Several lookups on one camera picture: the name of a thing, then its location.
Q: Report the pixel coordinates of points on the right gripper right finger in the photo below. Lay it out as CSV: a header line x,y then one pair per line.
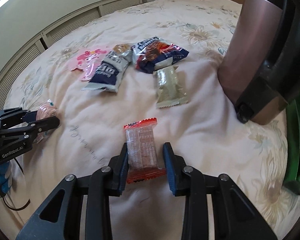
x,y
185,180

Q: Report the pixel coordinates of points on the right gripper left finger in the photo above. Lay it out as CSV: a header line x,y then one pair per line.
x,y
108,181

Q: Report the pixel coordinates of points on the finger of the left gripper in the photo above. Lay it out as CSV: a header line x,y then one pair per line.
x,y
39,125
12,112

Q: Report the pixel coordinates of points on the clear pink candy bag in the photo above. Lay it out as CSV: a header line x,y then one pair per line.
x,y
46,110

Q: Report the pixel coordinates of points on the orange red snack packet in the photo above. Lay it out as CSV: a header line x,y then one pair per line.
x,y
142,154

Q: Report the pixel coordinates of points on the olive green snack packet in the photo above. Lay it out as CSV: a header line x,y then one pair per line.
x,y
169,90

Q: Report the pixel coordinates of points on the pink cartoon snack packet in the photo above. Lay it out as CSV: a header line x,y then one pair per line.
x,y
86,61

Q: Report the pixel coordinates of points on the blue white long snack bag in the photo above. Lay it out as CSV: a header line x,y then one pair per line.
x,y
109,73

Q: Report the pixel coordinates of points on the blue red cookie bag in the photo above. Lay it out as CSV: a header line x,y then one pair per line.
x,y
155,53

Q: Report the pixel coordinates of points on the blue gloved left hand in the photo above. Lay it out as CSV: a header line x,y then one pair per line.
x,y
5,178

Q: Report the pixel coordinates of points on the white radiator cover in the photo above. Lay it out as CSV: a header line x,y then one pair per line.
x,y
53,33

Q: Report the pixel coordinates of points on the green tray box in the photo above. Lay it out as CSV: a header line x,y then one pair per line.
x,y
292,175

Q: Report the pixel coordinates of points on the brown black thermos jug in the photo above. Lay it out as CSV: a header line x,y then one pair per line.
x,y
260,73

